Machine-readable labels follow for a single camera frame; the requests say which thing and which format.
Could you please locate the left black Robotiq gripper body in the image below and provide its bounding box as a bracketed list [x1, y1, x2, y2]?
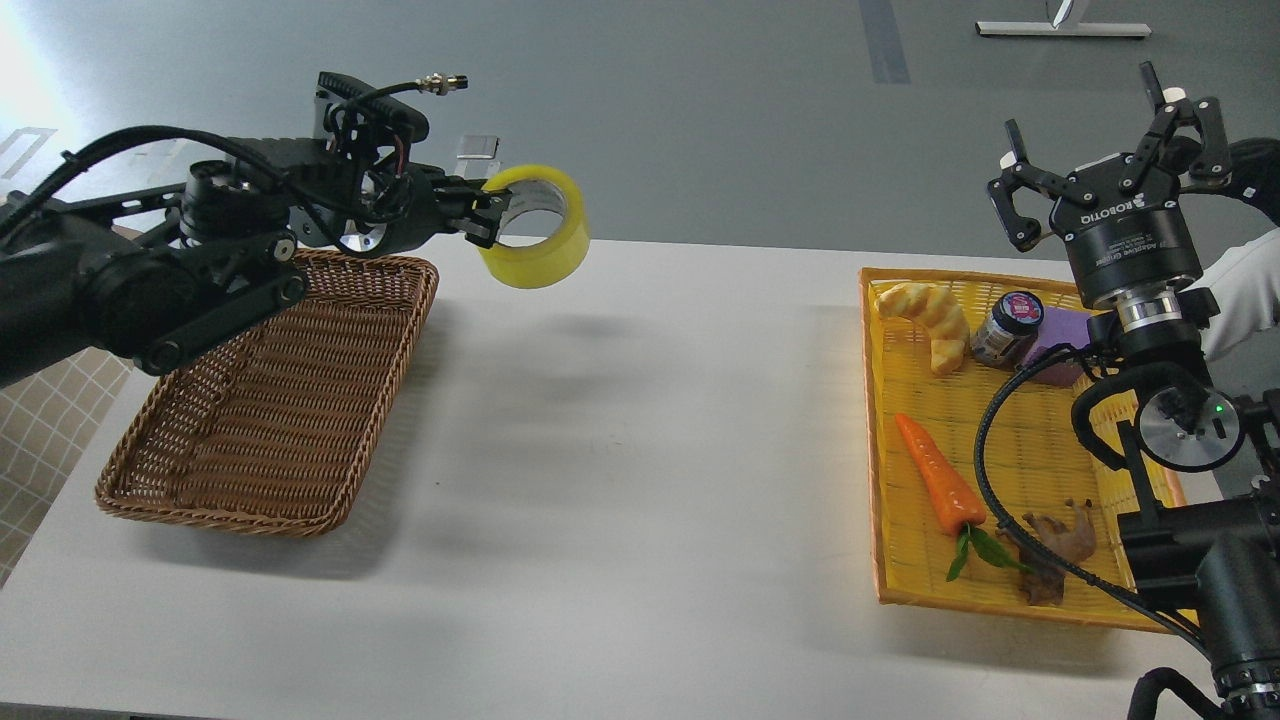
[340, 165, 466, 258]

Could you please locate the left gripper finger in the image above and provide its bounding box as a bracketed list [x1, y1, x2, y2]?
[454, 208, 506, 249]
[440, 174, 512, 206]

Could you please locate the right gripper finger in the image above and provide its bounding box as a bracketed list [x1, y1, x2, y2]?
[1120, 61, 1233, 191]
[988, 118, 1076, 252]

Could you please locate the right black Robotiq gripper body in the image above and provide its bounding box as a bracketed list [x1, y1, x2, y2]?
[1050, 152, 1203, 309]

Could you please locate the yellow tape roll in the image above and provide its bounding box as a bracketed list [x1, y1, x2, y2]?
[479, 164, 590, 290]

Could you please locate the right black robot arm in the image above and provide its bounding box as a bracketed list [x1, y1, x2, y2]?
[973, 61, 1279, 719]

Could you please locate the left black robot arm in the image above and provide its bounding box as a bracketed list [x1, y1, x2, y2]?
[1, 72, 509, 386]

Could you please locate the black shoe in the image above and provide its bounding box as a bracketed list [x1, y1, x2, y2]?
[1158, 136, 1279, 227]

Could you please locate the purple block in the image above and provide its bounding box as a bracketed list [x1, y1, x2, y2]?
[1015, 307, 1092, 388]

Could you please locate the white metal stand base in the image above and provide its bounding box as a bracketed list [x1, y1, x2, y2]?
[974, 1, 1152, 41]

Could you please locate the small dark jar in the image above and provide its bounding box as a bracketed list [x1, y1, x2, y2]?
[972, 290, 1044, 368]

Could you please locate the toy croissant bread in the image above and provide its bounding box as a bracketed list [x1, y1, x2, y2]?
[876, 282, 972, 377]

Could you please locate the brown wicker basket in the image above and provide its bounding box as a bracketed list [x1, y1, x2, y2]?
[95, 251, 439, 537]

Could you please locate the yellow plastic tray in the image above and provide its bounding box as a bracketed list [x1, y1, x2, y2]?
[859, 268, 1158, 632]

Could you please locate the brown toy animal figure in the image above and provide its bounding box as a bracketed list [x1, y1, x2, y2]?
[998, 498, 1098, 606]

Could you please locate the orange toy carrot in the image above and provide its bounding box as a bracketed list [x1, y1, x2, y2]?
[893, 413, 1030, 582]

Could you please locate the beige checkered cloth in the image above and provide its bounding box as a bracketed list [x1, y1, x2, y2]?
[1, 348, 131, 583]

